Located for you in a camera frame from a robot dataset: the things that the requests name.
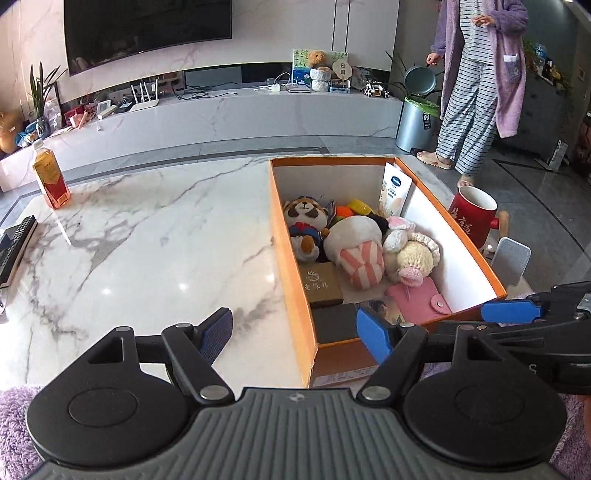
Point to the white marble television console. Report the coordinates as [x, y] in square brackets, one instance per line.
[231, 120]

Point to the brown gourd ornament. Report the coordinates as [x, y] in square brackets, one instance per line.
[7, 134]

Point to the grey tablet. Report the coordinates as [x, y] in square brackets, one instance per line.
[299, 89]

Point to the brown teddy bear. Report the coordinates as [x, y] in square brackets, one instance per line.
[317, 57]

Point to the black keyboard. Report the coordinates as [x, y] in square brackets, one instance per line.
[16, 244]

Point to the white pink striped plush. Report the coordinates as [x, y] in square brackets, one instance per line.
[355, 240]

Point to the black square box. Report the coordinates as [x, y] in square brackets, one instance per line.
[334, 323]

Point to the dark narrow photo box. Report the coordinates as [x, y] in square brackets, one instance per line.
[383, 309]

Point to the red mug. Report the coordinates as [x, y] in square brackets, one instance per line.
[468, 219]

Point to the white lotion tube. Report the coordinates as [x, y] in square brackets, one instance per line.
[395, 189]

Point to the green and blue painting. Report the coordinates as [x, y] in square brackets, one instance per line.
[300, 69]

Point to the black and white toy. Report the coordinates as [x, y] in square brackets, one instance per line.
[375, 89]

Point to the pink card wallet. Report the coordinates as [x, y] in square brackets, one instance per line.
[415, 300]

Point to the brown raccoon plush toy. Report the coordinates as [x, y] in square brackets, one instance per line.
[304, 214]

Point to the white desk display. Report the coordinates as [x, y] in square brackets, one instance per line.
[105, 110]

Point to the tall-leaf potted plant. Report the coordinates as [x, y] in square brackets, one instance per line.
[41, 97]

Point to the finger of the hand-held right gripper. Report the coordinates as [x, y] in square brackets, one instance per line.
[489, 328]
[510, 310]

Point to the black television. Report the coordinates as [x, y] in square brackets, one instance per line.
[138, 27]

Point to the orange cardboard box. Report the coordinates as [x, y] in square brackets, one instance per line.
[295, 295]

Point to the small gold box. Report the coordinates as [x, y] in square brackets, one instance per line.
[321, 284]

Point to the yellow tape measure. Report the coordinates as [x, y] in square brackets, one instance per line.
[359, 206]

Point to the white router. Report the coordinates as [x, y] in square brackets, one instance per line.
[145, 105]

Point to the long-leaf potted plant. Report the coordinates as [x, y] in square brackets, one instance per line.
[397, 76]

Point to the dark grey cabinet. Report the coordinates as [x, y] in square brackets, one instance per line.
[540, 115]

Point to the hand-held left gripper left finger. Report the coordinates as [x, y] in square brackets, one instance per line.
[216, 332]

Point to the grey trash can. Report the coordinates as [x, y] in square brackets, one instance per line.
[415, 127]

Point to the person's right forearm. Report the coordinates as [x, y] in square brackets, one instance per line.
[577, 443]

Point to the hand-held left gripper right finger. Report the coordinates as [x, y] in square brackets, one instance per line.
[376, 334]

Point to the round white hand fan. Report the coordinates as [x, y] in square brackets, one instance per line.
[341, 69]

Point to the cream crochet doll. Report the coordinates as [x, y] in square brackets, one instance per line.
[411, 258]

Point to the person's purple fuzzy robe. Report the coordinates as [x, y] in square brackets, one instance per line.
[16, 429]

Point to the orange crochet toy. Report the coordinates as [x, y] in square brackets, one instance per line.
[342, 212]

